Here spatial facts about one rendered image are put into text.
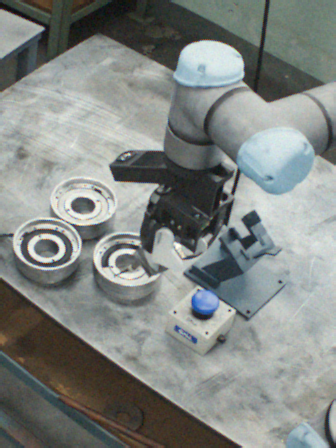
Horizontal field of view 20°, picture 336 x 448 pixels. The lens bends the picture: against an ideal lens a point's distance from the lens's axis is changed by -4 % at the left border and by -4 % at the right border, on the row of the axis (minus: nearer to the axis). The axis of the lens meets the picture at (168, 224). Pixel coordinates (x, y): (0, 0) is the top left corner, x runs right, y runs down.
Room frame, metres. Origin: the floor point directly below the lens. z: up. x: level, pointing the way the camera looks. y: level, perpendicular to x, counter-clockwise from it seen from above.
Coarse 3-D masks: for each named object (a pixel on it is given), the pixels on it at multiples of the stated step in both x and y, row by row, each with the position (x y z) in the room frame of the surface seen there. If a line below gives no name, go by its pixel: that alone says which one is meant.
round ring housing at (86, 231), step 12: (72, 180) 1.11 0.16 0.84; (84, 180) 1.12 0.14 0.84; (96, 180) 1.12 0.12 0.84; (60, 192) 1.09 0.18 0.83; (108, 192) 1.10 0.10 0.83; (72, 204) 1.08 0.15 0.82; (84, 204) 1.09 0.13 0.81; (96, 204) 1.07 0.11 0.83; (108, 204) 1.08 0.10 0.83; (60, 216) 1.02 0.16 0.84; (72, 216) 1.04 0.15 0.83; (84, 216) 1.04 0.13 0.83; (96, 216) 1.05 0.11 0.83; (108, 216) 1.04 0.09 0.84; (84, 228) 1.02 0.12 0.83; (96, 228) 1.02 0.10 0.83; (108, 228) 1.04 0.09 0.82
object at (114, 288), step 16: (112, 240) 1.01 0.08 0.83; (128, 240) 1.01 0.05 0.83; (96, 256) 0.97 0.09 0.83; (112, 256) 0.97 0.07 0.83; (128, 256) 0.99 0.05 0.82; (96, 272) 0.94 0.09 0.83; (112, 272) 0.95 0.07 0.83; (144, 272) 0.96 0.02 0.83; (112, 288) 0.92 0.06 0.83; (128, 288) 0.92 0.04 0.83; (144, 288) 0.92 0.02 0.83
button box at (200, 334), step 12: (168, 312) 0.88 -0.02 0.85; (180, 312) 0.88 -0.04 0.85; (192, 312) 0.88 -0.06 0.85; (216, 312) 0.89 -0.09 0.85; (228, 312) 0.90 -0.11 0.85; (168, 324) 0.87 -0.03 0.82; (180, 324) 0.86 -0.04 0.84; (192, 324) 0.86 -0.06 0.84; (204, 324) 0.87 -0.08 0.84; (216, 324) 0.87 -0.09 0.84; (228, 324) 0.89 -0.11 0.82; (180, 336) 0.86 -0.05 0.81; (192, 336) 0.85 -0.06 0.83; (204, 336) 0.84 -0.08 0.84; (216, 336) 0.86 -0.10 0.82; (192, 348) 0.85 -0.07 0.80; (204, 348) 0.84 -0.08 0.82
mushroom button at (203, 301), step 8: (192, 296) 0.89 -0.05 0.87; (200, 296) 0.89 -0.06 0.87; (208, 296) 0.89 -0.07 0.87; (216, 296) 0.90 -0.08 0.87; (192, 304) 0.88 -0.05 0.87; (200, 304) 0.88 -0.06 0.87; (208, 304) 0.88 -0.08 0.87; (216, 304) 0.88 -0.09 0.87; (200, 312) 0.87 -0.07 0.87; (208, 312) 0.87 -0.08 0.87
